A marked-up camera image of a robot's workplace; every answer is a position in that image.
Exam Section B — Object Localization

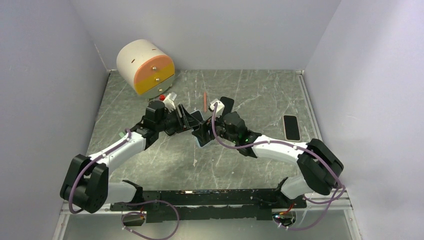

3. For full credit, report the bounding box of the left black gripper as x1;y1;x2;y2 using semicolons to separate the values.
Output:
156;104;200;134

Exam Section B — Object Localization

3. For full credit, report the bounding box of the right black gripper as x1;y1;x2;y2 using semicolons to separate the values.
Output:
192;110;238;144

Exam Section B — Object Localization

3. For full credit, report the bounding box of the light blue phone case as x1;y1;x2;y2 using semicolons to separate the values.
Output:
191;110;215;148

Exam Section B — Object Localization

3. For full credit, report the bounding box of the phone with purple frame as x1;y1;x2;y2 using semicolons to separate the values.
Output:
190;110;204;122

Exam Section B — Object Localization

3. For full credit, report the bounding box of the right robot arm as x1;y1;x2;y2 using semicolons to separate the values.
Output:
192;112;345;208

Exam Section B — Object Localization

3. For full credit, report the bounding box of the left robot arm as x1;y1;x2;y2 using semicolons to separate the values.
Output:
59;100;204;214

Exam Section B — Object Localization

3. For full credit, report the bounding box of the black phone left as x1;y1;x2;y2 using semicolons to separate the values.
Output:
164;127;179;136

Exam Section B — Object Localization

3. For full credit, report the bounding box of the black phone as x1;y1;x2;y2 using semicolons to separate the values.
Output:
164;127;179;136
219;96;235;116

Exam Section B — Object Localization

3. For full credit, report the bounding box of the black phone centre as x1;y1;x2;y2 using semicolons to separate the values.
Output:
219;96;235;116

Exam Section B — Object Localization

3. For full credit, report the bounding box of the phone in beige case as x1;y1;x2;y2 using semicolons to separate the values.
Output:
282;115;301;142

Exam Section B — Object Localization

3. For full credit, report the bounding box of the red pencil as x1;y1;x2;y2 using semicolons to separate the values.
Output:
203;91;208;113

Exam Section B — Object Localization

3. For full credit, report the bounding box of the round white drawer cabinet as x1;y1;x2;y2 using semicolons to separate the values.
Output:
116;39;176;99

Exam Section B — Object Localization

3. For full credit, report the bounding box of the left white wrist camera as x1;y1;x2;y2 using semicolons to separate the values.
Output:
159;92;177;112

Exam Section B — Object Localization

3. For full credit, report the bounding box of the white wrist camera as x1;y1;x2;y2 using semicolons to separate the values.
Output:
159;92;177;112
208;99;225;118

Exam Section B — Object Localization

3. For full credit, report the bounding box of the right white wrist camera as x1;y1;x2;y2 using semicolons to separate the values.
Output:
208;99;225;118

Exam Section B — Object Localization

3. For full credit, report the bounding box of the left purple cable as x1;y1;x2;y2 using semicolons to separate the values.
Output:
67;128;181;240

